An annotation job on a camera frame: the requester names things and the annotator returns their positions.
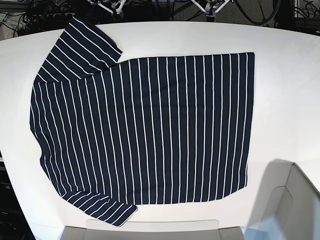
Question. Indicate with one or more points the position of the navy white striped T-shirt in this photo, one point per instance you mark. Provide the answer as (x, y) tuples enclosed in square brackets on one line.
[(147, 131)]

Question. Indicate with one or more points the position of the white bin front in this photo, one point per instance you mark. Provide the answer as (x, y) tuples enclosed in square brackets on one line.
[(173, 230)]

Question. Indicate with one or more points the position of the white bin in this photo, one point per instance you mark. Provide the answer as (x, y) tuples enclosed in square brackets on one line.
[(173, 230), (287, 206)]

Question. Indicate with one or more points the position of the black power strip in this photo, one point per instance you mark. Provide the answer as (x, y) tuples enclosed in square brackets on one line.
[(53, 17)]

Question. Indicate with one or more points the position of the white bin right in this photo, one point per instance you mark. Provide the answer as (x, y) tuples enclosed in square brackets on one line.
[(287, 206)]

